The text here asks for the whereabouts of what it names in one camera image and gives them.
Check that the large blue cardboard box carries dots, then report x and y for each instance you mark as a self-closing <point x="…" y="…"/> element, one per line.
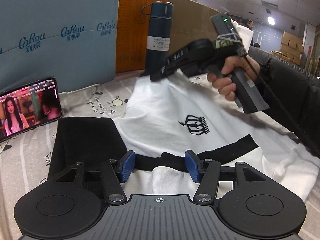
<point x="71" y="40"/>

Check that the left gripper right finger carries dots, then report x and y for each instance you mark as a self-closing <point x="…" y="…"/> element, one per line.
<point x="207" y="174"/>

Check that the person right hand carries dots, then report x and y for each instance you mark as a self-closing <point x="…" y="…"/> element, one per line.
<point x="225" y="86"/>

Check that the smartphone playing video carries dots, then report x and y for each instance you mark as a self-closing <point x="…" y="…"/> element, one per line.
<point x="29" y="106"/>

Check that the brown cardboard box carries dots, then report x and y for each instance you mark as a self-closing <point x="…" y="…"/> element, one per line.
<point x="191" y="21"/>

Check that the orange cardboard box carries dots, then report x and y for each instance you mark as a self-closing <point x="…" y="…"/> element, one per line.
<point x="132" y="32"/>

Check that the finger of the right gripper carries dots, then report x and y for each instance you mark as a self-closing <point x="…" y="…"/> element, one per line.
<point x="158" y="73"/>

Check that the dark blue vacuum bottle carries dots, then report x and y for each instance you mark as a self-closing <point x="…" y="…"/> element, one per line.
<point x="158" y="39"/>

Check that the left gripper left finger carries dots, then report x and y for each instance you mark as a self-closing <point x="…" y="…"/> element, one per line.
<point x="113" y="172"/>

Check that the black puffer jacket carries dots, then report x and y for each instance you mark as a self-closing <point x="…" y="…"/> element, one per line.
<point x="292" y="96"/>

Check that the white black trim t-shirt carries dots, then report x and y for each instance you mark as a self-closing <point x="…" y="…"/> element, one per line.
<point x="92" y="140"/>

